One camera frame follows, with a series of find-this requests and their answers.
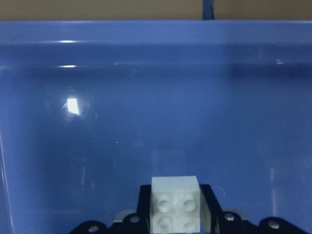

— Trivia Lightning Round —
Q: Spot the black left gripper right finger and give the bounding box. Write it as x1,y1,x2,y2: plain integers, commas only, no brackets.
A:
200,184,222,234

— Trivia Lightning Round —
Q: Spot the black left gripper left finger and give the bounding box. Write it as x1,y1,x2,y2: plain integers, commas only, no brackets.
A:
136,185,152,234

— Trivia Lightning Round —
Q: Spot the blue plastic tray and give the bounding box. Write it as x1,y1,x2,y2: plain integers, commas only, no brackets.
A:
0,20,312,234

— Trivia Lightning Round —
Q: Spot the white block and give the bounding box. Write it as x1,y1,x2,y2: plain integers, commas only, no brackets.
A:
150,175,201,234

